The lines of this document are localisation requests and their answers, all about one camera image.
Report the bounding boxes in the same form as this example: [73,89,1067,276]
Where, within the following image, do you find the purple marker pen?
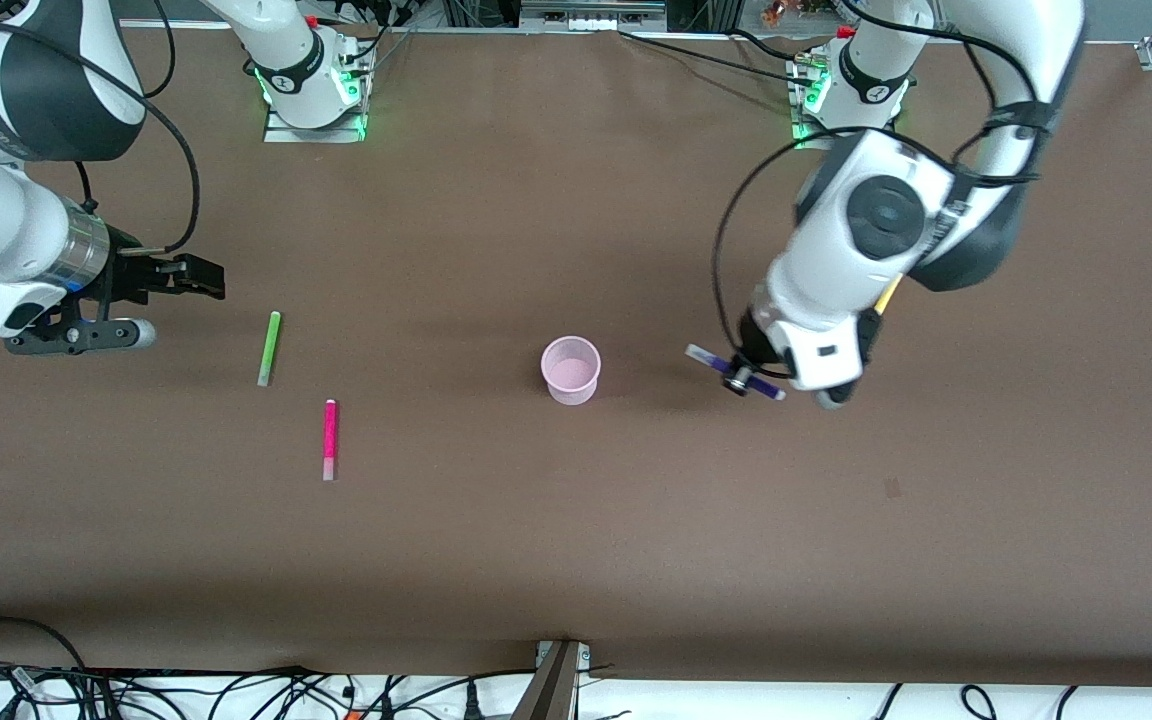
[686,343,788,401]

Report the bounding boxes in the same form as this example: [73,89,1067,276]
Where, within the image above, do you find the green marker pen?
[256,311,282,388]

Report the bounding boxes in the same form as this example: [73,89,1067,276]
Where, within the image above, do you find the pink plastic cup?
[540,336,603,406]

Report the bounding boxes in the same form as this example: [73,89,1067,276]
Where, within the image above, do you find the brown table mat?
[0,25,1152,691]

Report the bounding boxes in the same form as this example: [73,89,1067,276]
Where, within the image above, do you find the orange background object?
[761,0,839,27]

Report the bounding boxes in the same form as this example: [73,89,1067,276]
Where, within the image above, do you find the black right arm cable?
[0,18,203,257]

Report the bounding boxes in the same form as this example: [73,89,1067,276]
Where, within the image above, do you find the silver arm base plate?
[263,108,368,144]
[793,115,899,153]

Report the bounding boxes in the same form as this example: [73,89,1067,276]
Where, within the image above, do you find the long black table cable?
[619,30,803,79]

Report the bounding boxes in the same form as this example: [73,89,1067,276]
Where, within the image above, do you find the black base cable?
[334,0,419,73]

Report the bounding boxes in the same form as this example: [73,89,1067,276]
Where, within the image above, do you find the short black table cable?
[733,28,803,61]

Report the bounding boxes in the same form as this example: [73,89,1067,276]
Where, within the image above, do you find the grey metal post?
[512,641,582,720]

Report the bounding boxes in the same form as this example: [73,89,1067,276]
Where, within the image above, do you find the black looped floor cable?
[0,616,90,693]

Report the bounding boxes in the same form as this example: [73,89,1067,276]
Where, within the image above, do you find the silver rail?
[519,0,669,32]

